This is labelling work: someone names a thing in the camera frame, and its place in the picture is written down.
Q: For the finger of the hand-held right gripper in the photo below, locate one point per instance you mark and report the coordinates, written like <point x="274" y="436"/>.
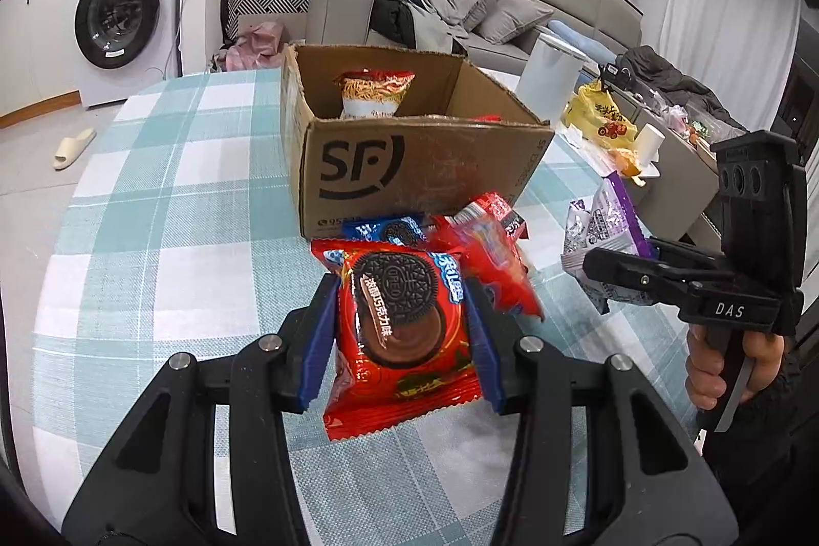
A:
<point x="684" y="255"/>
<point x="620" y="271"/>

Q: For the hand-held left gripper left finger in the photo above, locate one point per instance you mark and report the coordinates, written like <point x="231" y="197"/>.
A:
<point x="320" y="341"/>

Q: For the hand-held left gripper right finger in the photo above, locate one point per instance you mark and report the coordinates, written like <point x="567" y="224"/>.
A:
<point x="485" y="348"/>

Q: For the purple candy packet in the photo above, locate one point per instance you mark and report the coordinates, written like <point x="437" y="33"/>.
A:
<point x="604" y="220"/>

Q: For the red cookie packet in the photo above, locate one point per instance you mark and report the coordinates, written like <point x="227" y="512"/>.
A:
<point x="397" y="328"/>

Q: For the red cone snack packet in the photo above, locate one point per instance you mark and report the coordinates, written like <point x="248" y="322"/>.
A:
<point x="486" y="252"/>

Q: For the blue cookie packet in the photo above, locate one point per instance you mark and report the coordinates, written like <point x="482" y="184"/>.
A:
<point x="384" y="231"/>

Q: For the brown cardboard box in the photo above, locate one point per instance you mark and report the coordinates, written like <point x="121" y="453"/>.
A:
<point x="416" y="168"/>

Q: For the white red noodle packet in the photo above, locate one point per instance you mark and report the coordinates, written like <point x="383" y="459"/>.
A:
<point x="374" y="95"/>

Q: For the person's right forearm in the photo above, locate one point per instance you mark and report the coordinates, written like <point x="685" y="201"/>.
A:
<point x="768" y="469"/>

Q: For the person's right hand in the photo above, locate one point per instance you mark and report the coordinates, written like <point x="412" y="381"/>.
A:
<point x="700" y="373"/>

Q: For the white paper cup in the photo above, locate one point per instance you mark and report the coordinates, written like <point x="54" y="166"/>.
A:
<point x="649" y="143"/>

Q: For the checked teal tablecloth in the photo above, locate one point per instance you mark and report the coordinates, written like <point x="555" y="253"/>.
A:
<point x="192" y="264"/>

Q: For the yellow plastic bag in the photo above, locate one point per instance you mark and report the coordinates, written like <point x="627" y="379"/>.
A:
<point x="598" y="117"/>

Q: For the dark clothes pile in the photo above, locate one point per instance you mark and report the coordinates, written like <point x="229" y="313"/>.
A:
<point x="678" y="82"/>

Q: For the white lidded bin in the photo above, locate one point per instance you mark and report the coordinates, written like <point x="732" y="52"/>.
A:
<point x="547" y="79"/>

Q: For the white curtain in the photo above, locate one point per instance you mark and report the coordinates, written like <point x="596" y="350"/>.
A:
<point x="723" y="2"/>

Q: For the light blue pillow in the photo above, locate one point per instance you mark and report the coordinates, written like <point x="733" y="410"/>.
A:
<point x="585" y="44"/>

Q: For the pink bag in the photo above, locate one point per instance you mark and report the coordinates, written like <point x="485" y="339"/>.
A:
<point x="253" y="47"/>

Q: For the beige slipper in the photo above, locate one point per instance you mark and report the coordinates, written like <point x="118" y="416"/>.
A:
<point x="73" y="149"/>

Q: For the grey garment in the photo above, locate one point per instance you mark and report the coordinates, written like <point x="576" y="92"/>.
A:
<point x="441" y="15"/>

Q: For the grey sofa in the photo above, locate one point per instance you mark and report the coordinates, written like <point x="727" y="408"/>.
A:
<point x="339" y="9"/>

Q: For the dark jacket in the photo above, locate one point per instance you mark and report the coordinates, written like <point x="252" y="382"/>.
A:
<point x="390" y="15"/>

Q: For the black white patterned basket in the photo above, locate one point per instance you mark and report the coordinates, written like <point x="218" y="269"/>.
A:
<point x="265" y="9"/>

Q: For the white washing machine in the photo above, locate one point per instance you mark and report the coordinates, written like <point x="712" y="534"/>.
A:
<point x="128" y="9"/>

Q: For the white lower cabinets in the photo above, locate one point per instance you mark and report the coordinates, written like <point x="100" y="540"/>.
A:
<point x="32" y="40"/>

